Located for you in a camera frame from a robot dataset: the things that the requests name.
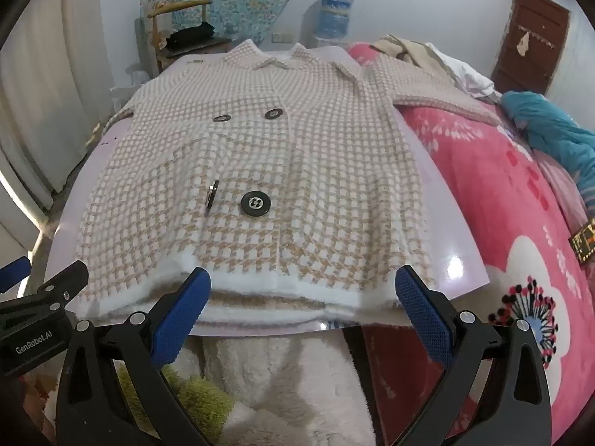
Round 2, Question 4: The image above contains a black bag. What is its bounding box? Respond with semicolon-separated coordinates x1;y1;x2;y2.
165;22;215;52

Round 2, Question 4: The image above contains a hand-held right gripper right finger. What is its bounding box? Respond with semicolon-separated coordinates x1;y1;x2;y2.
394;265;551;446

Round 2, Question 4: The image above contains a brown wooden door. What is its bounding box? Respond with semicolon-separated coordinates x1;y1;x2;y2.
490;0;572;98

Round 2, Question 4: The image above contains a pink printed glossy board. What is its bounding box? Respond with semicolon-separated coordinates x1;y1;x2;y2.
44;46;489;335

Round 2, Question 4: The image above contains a beige white houndstooth coat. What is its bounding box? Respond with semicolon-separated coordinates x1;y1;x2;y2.
74;39;505;330

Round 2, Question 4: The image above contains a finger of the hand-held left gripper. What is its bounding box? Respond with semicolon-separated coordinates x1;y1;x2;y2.
0;255;31;298
28;260;90;311

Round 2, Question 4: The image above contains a white water dispenser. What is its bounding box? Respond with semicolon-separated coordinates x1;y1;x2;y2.
311;35;350;50

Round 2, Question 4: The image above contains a person's fluffy white green clothing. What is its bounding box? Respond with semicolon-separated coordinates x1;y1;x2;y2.
44;320;386;446

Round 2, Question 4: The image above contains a wooden chair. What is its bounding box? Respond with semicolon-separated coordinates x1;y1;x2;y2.
146;0;233;75

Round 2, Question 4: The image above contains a white curtain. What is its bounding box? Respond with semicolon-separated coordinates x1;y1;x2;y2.
0;0;154;210

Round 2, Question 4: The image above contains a pink floral blanket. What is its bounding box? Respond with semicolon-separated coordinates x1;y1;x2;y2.
344;42;595;446

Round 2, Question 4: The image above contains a white cloth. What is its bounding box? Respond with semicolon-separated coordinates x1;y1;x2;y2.
425;43;502;99

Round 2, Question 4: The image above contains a gold black patterned object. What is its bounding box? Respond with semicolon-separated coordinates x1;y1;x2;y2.
569;217;595;265

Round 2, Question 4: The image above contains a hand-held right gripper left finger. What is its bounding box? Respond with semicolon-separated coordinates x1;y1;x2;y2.
56;267;212;446

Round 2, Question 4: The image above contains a blue water jug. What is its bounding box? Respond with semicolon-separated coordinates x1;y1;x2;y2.
316;0;355;40

